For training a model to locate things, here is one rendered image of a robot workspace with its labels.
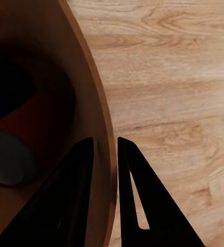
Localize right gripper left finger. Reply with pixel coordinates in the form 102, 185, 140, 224
0, 137, 94, 247

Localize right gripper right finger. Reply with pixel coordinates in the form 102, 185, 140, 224
117, 137, 205, 247

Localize trash can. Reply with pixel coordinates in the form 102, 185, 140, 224
0, 0, 118, 247

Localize can of soda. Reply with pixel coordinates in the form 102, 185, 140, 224
0, 60, 36, 119
0, 93, 72, 185

